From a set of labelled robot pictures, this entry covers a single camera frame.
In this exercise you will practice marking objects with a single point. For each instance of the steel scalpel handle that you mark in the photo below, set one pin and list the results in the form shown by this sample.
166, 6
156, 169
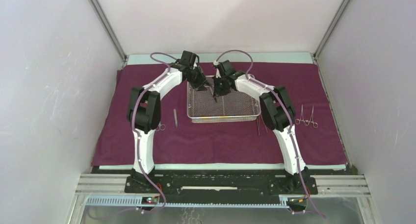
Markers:
175, 118

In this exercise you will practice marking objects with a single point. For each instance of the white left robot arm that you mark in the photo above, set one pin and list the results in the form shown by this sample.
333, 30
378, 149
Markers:
144, 112

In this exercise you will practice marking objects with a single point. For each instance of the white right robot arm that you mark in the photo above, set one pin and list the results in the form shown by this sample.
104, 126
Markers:
277, 110

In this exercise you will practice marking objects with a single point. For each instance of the large steel ring scissors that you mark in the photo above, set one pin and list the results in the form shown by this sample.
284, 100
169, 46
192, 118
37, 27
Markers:
161, 127

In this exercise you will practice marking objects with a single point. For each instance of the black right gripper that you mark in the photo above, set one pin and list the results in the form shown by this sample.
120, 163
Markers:
218, 92

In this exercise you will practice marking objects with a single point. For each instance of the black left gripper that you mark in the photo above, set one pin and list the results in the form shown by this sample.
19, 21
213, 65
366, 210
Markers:
198, 86

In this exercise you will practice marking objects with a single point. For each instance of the metal mesh instrument tray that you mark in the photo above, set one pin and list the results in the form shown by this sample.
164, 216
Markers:
203, 107

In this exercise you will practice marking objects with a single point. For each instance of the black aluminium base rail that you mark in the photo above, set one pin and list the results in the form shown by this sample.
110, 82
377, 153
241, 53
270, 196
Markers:
216, 191

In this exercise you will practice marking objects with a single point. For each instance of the steel surgical forceps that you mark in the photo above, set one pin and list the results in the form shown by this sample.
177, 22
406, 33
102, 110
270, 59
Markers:
311, 120

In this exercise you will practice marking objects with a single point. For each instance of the magenta surgical wrap cloth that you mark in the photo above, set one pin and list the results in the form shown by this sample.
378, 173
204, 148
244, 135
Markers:
238, 142

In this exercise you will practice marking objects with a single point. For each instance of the steel hemostat clamp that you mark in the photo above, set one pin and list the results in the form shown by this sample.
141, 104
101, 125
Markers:
301, 119

